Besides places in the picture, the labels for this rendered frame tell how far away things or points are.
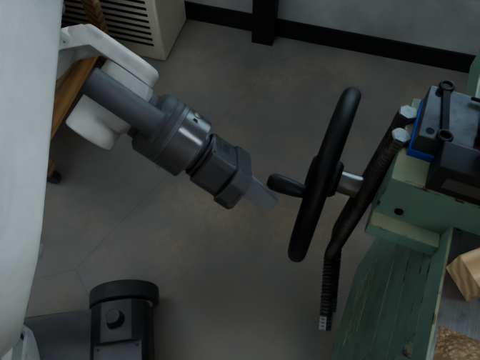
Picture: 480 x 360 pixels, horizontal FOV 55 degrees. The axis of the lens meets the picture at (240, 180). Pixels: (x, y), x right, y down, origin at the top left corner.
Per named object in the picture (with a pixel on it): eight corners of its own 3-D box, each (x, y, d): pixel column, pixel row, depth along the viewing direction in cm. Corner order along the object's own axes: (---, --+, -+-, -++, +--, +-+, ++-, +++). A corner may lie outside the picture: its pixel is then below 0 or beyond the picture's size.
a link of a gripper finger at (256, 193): (266, 211, 66) (232, 188, 64) (281, 196, 65) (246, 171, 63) (267, 217, 64) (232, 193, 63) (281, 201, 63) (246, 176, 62)
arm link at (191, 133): (219, 186, 71) (153, 143, 68) (257, 140, 68) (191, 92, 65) (216, 228, 60) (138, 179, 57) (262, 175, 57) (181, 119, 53)
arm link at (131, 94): (141, 166, 65) (70, 121, 62) (184, 103, 65) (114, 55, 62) (142, 179, 54) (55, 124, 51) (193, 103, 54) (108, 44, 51)
